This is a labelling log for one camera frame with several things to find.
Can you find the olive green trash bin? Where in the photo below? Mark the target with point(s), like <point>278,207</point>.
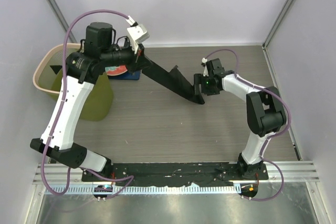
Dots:
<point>96,98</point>

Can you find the blue tray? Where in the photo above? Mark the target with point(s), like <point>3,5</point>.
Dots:
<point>126,76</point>

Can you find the white slotted cable duct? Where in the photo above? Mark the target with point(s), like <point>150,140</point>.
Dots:
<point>96,189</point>

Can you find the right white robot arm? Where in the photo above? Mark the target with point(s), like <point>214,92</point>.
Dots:
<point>264,109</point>

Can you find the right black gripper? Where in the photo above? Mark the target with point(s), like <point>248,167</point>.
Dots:
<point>199,80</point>

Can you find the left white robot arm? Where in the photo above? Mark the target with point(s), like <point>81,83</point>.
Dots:
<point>83,68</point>

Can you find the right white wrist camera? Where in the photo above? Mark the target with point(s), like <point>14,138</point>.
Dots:
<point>205,72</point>

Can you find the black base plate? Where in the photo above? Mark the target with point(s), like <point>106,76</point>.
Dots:
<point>203,174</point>

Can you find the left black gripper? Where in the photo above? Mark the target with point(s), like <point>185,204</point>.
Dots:
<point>137,59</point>

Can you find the black trash bag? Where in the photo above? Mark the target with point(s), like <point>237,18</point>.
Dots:
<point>172,80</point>

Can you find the red patterned plate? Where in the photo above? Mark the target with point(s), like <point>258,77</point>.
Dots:
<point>115,70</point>

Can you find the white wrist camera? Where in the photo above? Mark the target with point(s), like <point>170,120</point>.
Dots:
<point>137,33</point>
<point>205,72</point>

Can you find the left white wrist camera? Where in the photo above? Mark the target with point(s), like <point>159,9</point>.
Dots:
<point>137,33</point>

